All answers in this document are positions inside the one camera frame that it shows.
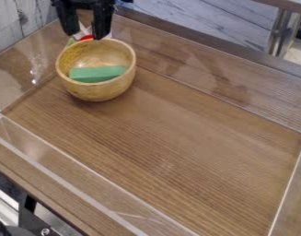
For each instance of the green rectangular block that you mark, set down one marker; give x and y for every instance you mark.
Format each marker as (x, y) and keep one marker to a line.
(96, 73)

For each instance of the black table leg bracket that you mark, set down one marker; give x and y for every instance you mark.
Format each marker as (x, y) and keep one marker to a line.
(29, 221)

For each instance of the clear acrylic corner bracket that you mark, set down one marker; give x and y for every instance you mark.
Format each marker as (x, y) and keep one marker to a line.
(84, 32)

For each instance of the metal table leg background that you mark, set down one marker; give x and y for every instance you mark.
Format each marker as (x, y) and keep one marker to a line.
(282, 33)

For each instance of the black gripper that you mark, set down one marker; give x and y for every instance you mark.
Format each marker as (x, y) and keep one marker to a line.
(102, 13)

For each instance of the red fruit with green leaf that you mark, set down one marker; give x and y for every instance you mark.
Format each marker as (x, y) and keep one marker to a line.
(72, 40)

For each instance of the clear acrylic tray wall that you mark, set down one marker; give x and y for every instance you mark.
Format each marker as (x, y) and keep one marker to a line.
(94, 205)

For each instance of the wooden bowl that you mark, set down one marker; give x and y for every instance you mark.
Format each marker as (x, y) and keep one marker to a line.
(96, 53)

